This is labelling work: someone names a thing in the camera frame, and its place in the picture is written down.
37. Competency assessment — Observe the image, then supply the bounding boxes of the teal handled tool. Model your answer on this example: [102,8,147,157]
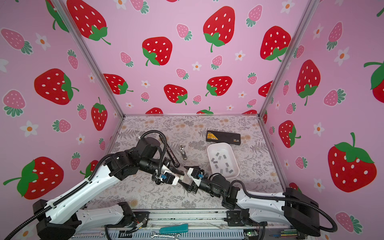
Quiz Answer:
[159,224,189,235]

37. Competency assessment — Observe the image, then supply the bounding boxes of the white plastic tray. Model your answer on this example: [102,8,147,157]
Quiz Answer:
[207,143,240,180]

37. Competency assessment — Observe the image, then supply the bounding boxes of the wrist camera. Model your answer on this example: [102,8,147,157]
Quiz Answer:
[161,173,175,185]
[191,169,204,179]

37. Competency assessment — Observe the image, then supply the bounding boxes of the black stapler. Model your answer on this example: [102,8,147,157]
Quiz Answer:
[160,135,180,168]

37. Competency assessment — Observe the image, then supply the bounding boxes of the silver wrench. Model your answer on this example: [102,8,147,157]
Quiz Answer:
[150,232,181,240]

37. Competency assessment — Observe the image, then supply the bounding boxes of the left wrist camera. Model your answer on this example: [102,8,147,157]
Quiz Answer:
[161,173,175,185]

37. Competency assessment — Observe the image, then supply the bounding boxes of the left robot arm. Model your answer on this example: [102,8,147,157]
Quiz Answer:
[6,130,184,240]

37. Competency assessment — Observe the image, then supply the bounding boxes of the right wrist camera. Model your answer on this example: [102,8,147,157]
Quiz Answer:
[191,169,204,179]

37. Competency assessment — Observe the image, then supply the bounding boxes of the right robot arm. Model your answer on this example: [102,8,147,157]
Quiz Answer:
[178,166,338,237]

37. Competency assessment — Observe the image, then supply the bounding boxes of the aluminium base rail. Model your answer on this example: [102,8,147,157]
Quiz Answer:
[68,208,286,240]

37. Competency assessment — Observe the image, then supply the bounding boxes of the black staple box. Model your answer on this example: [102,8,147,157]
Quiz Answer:
[206,130,241,146]

